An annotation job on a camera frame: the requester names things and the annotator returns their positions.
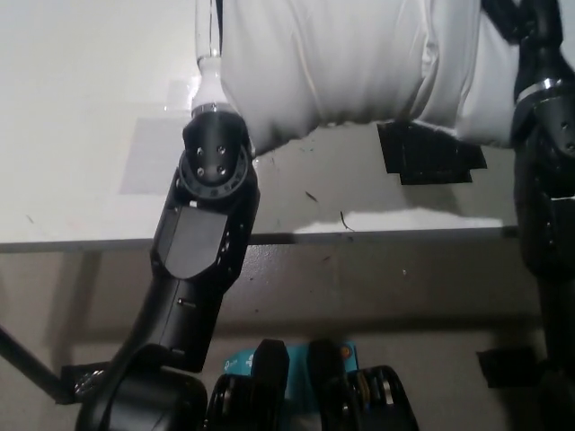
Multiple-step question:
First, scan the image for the white square pillow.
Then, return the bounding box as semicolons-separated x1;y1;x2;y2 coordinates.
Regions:
214;0;529;158

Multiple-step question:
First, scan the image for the clear tape patch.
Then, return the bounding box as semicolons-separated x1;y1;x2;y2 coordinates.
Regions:
118;117;199;196

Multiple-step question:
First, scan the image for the black tape patch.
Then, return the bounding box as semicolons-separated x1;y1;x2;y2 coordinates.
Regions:
376;119;489;187

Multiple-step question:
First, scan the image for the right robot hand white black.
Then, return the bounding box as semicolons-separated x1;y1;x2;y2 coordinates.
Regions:
478;0;575;101

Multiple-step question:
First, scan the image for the black metal table leg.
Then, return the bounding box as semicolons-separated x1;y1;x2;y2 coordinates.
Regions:
0;321;74;403

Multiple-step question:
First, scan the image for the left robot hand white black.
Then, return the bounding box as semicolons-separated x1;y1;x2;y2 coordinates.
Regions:
190;0;236;119

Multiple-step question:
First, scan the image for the black taped table foot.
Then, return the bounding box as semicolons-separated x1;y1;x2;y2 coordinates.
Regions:
59;363;114;404
475;347;548;389

